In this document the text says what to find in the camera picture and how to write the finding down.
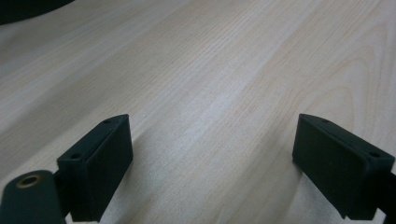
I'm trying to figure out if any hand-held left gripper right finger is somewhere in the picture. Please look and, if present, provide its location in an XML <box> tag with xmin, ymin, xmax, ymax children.
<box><xmin>291</xmin><ymin>113</ymin><xmax>396</xmax><ymax>221</ymax></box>

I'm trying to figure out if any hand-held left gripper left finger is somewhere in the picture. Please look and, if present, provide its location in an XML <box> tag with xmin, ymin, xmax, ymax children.
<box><xmin>56</xmin><ymin>113</ymin><xmax>134</xmax><ymax>223</ymax></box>

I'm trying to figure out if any dark round object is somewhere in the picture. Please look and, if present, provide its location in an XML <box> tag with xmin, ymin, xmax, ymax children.
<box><xmin>0</xmin><ymin>0</ymin><xmax>76</xmax><ymax>26</ymax></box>

